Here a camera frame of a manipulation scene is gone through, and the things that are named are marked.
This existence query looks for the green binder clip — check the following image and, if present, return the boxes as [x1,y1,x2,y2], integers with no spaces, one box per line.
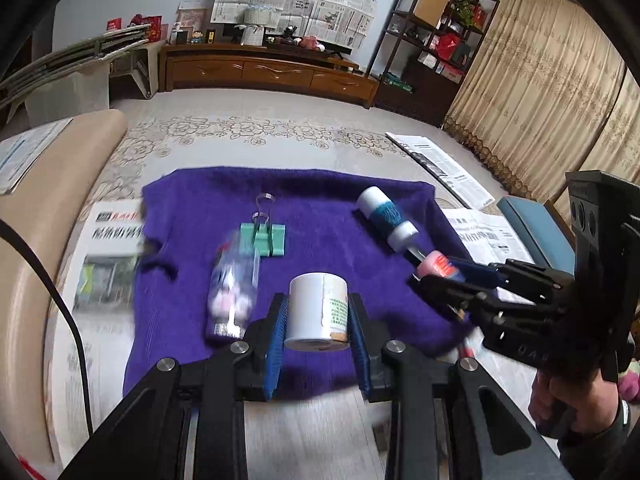
[239,193,286,257]

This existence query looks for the black cosmetic tube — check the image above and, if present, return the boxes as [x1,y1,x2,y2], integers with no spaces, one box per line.
[405,245,426,268]

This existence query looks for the white cylindrical bottle green label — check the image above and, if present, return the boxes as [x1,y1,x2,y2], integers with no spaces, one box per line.
[284,272,349,352]

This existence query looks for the newspapers on wall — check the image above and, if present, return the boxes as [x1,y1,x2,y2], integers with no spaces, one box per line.
[210,0,378,50]

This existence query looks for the wooden tv cabinet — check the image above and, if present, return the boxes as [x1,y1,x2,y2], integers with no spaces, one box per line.
[158,44,378,108]

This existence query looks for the folded newspaper far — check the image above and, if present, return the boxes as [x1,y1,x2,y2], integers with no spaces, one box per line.
[385,132,495,210]

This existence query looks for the dark metal shelf unit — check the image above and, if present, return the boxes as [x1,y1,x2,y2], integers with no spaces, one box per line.
[367,0,499,127]

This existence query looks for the beige low bench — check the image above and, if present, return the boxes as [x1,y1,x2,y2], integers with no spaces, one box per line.
[0,110,128,463]

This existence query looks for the person's right hand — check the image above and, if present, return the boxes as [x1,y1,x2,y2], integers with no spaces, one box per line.
[528,370,620,434]

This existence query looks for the black cable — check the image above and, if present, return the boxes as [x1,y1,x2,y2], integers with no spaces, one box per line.
[0,219,96,436]

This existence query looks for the clear pill bottle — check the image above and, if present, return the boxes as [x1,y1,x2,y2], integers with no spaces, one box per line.
[205,230,260,340]

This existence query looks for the purple towel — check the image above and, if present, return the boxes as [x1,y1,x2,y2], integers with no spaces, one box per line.
[124,167,472,388]

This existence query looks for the teal cushioned chair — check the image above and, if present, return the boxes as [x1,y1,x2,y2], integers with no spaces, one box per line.
[497,196,575,274]

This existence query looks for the beige curtain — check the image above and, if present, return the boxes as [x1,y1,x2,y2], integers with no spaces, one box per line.
[444,0,639,217]

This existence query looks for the white teal double-cap bottle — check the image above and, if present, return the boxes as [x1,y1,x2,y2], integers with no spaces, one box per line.
[357,186,419,252]

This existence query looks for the folded cardboard stack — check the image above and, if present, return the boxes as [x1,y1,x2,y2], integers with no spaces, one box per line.
[0,24,150,107]

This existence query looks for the paper sheet on bench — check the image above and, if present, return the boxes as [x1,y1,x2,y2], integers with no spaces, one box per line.
[0,118,72,195]

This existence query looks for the small red blue vaseline jar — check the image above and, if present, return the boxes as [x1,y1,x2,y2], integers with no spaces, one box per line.
[416,250,461,281]

